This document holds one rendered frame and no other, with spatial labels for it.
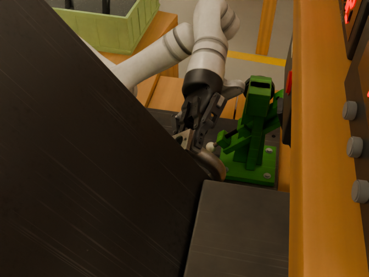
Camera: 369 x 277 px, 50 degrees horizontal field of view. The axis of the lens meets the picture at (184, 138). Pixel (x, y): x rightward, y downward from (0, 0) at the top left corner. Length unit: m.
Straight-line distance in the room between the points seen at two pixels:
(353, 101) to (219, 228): 0.34
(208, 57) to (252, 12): 2.93
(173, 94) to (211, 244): 0.83
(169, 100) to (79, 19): 0.57
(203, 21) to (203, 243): 0.46
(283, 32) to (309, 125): 3.18
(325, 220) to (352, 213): 0.02
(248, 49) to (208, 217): 2.66
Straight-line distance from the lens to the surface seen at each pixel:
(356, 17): 0.34
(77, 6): 1.88
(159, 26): 1.86
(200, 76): 0.73
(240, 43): 3.24
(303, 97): 0.30
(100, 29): 1.67
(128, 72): 0.93
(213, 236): 0.56
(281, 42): 3.32
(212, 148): 1.05
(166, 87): 1.35
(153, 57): 0.90
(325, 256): 0.22
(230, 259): 0.55
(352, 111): 0.27
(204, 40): 0.79
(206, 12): 0.84
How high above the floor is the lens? 1.72
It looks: 46 degrees down
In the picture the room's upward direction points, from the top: straight up
